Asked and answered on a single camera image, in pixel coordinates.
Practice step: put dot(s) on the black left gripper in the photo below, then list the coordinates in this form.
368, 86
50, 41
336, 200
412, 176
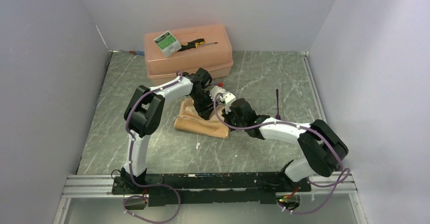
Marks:
204, 111

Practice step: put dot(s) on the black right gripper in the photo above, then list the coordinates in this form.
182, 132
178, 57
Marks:
226, 116

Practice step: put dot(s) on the peach satin napkin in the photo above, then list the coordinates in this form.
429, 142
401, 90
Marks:
189, 120

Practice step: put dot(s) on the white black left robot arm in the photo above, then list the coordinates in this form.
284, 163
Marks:
144, 111

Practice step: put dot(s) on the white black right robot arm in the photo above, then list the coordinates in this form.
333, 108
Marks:
322, 148

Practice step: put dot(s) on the peach plastic storage box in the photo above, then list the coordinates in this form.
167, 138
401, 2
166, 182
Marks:
215, 55

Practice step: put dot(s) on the yellow black screwdriver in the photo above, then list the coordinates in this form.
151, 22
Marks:
194, 44

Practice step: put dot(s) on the green white small box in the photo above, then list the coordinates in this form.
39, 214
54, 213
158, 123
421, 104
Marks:
167, 43

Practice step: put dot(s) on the red blue pen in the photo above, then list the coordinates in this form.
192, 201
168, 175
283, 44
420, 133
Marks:
141, 53

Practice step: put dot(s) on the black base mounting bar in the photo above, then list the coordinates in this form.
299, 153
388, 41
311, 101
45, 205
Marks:
208, 188

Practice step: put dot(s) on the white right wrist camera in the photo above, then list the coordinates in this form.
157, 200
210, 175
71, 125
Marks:
227, 99

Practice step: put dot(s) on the aluminium frame rail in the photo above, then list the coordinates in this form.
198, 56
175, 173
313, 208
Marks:
307, 196

